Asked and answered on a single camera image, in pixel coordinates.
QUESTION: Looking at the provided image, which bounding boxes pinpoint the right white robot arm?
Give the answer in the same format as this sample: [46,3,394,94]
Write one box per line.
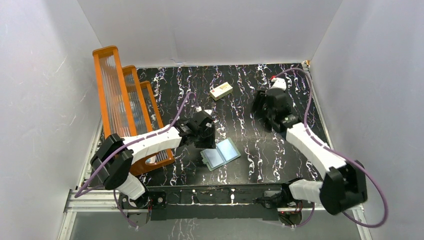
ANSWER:
[251,88,368,215]

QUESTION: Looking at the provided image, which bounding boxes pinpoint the small cream cardboard box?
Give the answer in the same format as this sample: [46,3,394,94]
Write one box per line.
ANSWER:
[209,82,233,101]

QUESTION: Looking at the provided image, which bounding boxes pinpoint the orange acrylic file rack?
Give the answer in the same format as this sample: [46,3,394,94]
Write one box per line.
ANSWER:
[92,45,176,176]

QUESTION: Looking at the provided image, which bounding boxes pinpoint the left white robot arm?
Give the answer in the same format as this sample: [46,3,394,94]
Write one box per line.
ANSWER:
[90,109,216,209]

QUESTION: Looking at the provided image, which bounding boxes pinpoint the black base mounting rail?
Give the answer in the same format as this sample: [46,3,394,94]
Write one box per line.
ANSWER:
[118,183,312,226]

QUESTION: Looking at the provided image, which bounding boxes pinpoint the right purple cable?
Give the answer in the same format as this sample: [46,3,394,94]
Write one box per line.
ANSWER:
[271,67,389,229]

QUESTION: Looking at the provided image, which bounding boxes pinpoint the purple cable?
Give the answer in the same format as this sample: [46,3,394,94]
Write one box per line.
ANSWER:
[74,91,197,229]
[271,67,389,229]

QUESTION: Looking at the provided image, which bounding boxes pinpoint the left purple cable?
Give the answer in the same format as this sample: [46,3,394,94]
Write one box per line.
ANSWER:
[74,91,197,229]

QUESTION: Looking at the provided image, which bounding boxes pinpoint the mint green card holder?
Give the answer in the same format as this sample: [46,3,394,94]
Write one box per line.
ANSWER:
[200,138,241,171]

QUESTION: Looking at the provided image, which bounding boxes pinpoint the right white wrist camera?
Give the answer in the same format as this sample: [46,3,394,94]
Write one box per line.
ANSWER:
[270,76,287,91]

